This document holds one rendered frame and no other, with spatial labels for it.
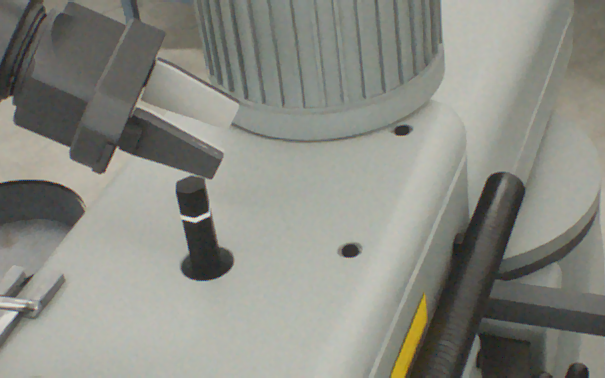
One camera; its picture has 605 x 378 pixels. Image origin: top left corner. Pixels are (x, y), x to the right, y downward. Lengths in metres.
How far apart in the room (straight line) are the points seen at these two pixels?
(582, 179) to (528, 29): 0.20
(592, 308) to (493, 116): 0.22
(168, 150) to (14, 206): 2.66
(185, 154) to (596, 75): 4.01
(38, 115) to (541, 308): 0.58
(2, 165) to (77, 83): 3.93
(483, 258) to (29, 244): 2.45
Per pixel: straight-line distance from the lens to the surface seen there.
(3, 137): 4.78
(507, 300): 1.11
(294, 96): 0.87
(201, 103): 0.74
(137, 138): 0.68
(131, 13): 5.18
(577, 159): 1.43
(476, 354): 1.13
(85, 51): 0.70
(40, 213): 3.33
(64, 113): 0.68
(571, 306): 1.11
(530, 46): 1.31
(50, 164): 4.52
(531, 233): 1.31
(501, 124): 1.18
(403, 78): 0.88
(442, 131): 0.89
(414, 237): 0.80
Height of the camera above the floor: 2.38
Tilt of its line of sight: 36 degrees down
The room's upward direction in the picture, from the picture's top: 8 degrees counter-clockwise
